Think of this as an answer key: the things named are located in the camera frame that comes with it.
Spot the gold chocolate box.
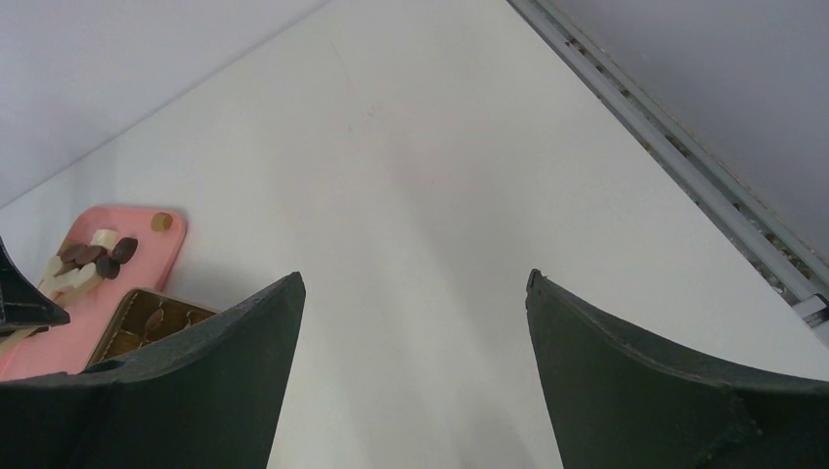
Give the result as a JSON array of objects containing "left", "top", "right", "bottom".
[{"left": 86, "top": 288, "right": 217, "bottom": 367}]

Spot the caramel chocolate on tray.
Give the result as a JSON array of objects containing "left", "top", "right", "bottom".
[{"left": 151, "top": 212, "right": 174, "bottom": 233}]

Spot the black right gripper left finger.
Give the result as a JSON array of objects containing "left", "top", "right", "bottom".
[{"left": 1, "top": 272, "right": 306, "bottom": 468}]

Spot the pink plastic tray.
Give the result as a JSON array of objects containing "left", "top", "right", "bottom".
[{"left": 1, "top": 205, "right": 187, "bottom": 381}]

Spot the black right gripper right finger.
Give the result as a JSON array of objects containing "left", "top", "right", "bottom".
[{"left": 525, "top": 271, "right": 828, "bottom": 468}]

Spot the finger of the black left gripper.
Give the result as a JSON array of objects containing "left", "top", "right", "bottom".
[{"left": 1, "top": 241, "right": 70, "bottom": 334}]

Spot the aluminium frame rail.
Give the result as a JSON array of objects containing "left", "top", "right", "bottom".
[{"left": 510, "top": 1, "right": 828, "bottom": 343}]

